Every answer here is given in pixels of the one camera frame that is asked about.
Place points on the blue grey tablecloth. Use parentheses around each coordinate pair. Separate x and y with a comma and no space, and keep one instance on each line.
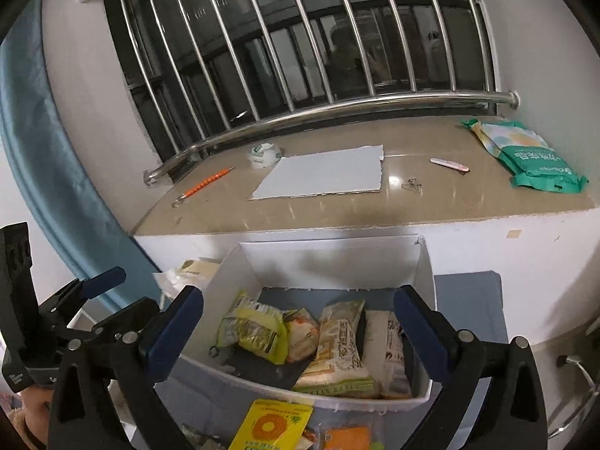
(468,309)

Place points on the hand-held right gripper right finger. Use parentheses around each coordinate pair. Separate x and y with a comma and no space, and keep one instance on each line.
(419,333)

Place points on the metal chair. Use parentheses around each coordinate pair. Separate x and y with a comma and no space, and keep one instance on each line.
(574,370)

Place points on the steel window guard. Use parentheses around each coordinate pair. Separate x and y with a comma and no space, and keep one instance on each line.
(356,108)

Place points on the tissue pack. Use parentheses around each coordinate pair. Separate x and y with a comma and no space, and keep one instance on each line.
(187,276)

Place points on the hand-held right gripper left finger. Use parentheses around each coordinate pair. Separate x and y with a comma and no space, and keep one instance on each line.
(173,333)

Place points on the beige wall sticker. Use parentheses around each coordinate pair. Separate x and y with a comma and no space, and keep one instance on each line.
(513,233)

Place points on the dark window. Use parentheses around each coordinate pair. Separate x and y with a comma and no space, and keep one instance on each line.
(290,56)

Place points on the person's left hand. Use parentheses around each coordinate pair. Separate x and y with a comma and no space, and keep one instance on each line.
(35,405)

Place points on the white pink pen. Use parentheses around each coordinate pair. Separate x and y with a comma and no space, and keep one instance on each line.
(449,164)

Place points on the white tape roll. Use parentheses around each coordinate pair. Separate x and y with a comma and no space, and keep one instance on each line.
(264,155)

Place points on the green wet wipes pack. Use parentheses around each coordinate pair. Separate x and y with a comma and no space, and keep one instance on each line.
(534,159)

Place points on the small orange white snack packet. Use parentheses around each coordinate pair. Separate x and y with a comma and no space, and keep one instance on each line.
(302,335)

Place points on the white cardboard box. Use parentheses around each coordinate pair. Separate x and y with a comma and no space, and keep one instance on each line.
(328,258)

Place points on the grey cardboard sheet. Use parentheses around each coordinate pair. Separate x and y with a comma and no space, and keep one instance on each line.
(323,173)

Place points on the blue curtain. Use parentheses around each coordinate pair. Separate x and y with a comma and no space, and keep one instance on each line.
(51,187)

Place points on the yellow green snack packet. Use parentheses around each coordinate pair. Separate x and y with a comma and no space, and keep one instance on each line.
(255,330)

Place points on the long beige snack packet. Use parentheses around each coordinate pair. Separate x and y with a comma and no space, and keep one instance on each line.
(335,356)

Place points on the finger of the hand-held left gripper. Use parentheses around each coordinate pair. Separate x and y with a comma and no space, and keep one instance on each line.
(105,277)
(131,316)

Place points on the orange beaded tool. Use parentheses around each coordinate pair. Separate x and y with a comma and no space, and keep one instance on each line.
(201,186)

